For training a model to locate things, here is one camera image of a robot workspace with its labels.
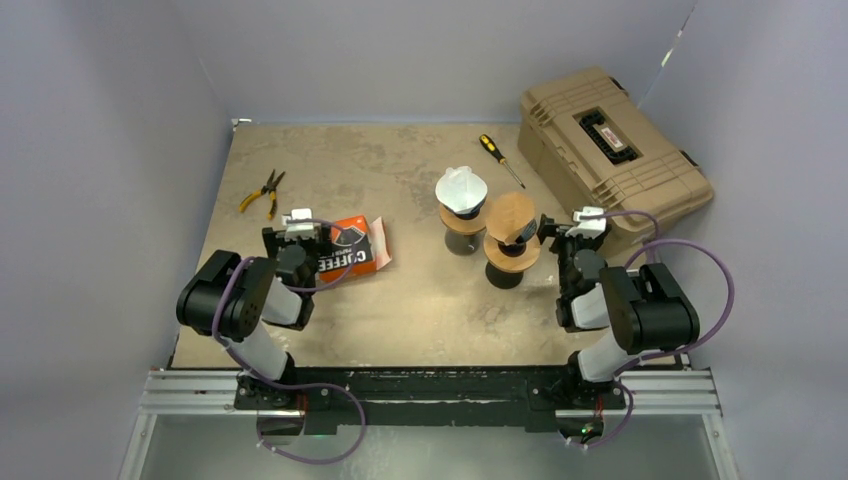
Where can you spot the red black coffee carafe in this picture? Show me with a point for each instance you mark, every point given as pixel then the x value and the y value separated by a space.
pixel 502 279

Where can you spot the orange coffee filter box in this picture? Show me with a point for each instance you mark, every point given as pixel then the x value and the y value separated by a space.
pixel 360 247

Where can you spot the brown paper coffee filter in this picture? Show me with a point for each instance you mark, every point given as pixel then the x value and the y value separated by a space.
pixel 509 213

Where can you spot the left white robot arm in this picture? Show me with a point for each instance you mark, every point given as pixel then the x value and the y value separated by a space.
pixel 233 299

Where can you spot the blue glass dripper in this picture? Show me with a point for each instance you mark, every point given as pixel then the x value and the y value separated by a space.
pixel 517 246
pixel 469 212

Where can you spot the grey glass carafe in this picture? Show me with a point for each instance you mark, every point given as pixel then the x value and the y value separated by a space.
pixel 462 244

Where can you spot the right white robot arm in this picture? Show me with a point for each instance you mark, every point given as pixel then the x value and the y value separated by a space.
pixel 639 311

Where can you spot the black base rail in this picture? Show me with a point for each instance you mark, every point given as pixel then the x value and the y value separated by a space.
pixel 536 398

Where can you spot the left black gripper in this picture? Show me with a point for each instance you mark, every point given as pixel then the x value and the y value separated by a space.
pixel 276 239

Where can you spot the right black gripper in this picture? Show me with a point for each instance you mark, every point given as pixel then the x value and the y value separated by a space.
pixel 549 228

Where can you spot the tan plastic tool case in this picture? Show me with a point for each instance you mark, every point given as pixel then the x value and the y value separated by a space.
pixel 592 146

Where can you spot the white paper coffee filter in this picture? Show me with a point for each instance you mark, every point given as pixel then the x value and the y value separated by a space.
pixel 460 188

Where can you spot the yellow handled pliers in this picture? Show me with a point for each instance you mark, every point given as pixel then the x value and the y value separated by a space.
pixel 269 188

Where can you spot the yellow black screwdriver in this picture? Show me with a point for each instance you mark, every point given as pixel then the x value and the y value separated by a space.
pixel 489 145

